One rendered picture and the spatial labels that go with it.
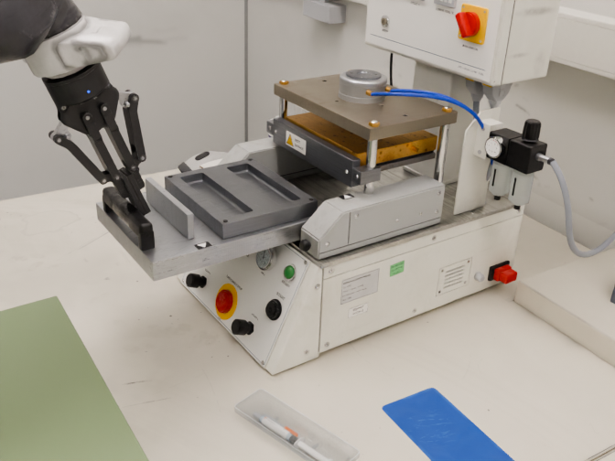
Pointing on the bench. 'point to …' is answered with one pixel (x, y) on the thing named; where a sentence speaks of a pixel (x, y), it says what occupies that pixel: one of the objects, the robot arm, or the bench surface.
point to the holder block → (240, 198)
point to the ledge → (577, 301)
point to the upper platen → (414, 143)
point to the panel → (253, 295)
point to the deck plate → (333, 188)
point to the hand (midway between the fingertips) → (133, 192)
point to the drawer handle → (136, 221)
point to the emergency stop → (224, 301)
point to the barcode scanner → (200, 160)
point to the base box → (395, 285)
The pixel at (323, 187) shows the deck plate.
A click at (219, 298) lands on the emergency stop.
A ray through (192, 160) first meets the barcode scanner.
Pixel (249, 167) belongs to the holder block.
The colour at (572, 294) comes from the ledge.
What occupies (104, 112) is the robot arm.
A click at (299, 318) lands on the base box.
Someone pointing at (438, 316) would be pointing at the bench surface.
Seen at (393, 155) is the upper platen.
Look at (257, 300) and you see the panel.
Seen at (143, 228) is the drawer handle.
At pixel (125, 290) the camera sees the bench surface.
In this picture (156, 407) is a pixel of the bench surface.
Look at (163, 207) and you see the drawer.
